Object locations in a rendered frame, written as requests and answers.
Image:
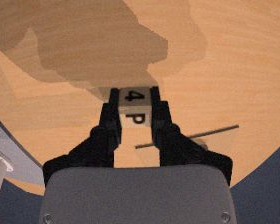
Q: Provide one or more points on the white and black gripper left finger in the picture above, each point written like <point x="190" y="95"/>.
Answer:
<point x="98" y="149"/>

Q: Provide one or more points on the tan flat mat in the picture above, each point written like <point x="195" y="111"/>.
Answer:
<point x="219" y="141"/>

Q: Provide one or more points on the beige letter block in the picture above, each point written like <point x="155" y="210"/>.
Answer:
<point x="134" y="106"/>
<point x="205" y="147"/>

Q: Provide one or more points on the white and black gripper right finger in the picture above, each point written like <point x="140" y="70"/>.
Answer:
<point x="174" y="146"/>

